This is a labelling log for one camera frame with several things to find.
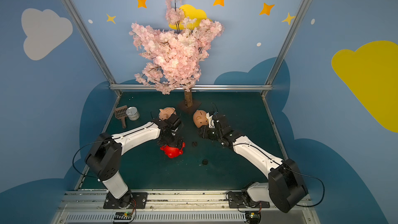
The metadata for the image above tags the red piggy bank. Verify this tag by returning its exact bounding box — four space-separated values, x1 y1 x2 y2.
160 142 186 159

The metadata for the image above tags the pink piggy bank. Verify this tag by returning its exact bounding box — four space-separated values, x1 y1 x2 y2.
159 107 176 120
193 110 209 128

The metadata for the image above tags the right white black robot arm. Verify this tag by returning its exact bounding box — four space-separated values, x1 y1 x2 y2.
197 124 320 213

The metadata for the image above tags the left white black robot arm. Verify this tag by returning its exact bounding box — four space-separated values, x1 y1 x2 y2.
85 117 184 209

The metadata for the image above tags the small metal can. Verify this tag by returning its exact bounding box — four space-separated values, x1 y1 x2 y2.
125 107 140 121

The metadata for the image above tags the brown toy scoop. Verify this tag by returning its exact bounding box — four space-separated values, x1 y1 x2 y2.
114 105 127 129

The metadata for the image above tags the pink cherry blossom tree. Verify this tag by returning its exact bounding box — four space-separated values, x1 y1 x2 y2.
129 0 224 114

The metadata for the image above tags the left controller board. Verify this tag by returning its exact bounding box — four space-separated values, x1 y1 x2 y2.
113 212 133 224

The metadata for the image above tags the controller board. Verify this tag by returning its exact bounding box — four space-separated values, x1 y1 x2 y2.
113 212 133 224
245 212 261 224

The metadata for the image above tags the right controller board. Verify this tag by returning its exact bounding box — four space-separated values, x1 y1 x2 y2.
245 212 261 224

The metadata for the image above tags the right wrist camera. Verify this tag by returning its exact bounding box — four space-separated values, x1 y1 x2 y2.
206 112 229 128

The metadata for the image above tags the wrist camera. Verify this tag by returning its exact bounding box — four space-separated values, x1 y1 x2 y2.
206 112 229 128
165 114 181 131

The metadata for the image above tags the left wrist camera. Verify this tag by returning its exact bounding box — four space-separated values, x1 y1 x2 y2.
165 114 181 131

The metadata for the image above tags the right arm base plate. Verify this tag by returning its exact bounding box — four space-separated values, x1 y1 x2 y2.
226 191 270 209

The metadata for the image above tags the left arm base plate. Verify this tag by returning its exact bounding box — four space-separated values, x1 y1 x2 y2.
103 191 148 209

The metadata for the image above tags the aluminium mounting rail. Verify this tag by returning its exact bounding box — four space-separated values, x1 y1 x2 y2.
52 190 320 224

